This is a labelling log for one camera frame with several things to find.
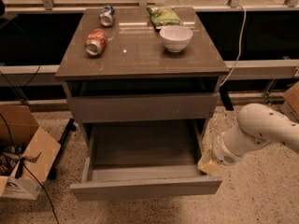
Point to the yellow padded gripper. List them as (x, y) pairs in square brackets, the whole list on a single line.
[(223, 154)]

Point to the grey drawer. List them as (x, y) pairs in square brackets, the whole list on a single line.
[(143, 107), (132, 160)]

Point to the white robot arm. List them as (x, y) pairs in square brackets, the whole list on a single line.
[(257, 126)]

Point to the grey drawer cabinet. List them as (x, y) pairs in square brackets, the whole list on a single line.
[(135, 62)]

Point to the grey top drawer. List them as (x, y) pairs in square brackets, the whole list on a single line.
[(143, 107)]

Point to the cardboard box at right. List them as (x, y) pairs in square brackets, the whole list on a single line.
[(290, 107)]

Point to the white bowl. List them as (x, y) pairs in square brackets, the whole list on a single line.
[(176, 38)]

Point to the black bar on floor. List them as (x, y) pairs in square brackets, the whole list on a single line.
[(70, 127)]

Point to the green chip bag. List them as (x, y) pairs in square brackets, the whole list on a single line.
[(163, 16)]

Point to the red soda can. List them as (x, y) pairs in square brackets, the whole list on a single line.
[(96, 42)]

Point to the blue silver soda can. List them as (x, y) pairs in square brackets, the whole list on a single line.
[(106, 16)]

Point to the open cardboard box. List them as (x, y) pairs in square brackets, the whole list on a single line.
[(19, 128)]

